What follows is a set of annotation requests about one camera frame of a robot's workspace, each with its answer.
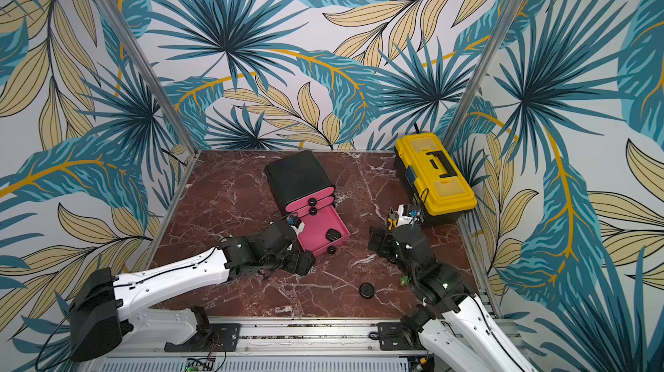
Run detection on pink bottom drawer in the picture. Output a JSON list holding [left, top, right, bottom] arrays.
[[297, 205, 351, 256]]

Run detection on pink top drawer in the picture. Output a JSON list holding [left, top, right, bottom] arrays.
[[285, 186, 335, 212]]

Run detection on black round earphone case front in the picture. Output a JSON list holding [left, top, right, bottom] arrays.
[[358, 282, 375, 299]]

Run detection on black pink drawer cabinet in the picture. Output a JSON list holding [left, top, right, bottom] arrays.
[[265, 150, 335, 216]]

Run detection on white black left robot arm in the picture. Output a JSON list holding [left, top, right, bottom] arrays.
[[68, 216, 316, 363]]

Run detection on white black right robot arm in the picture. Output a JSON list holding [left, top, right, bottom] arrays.
[[368, 225, 535, 371]]

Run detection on yellow black toolbox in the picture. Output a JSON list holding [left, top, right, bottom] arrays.
[[395, 133, 477, 226]]

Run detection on yellow handled pliers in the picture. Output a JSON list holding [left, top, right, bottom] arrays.
[[387, 209, 398, 231]]

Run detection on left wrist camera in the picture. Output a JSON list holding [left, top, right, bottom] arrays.
[[286, 214, 305, 235]]

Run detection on aluminium front rail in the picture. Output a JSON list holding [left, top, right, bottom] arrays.
[[103, 317, 468, 358]]

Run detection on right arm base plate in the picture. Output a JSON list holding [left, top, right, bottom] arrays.
[[376, 322, 425, 351]]

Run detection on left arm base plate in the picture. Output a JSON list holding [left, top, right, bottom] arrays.
[[164, 324, 241, 353]]

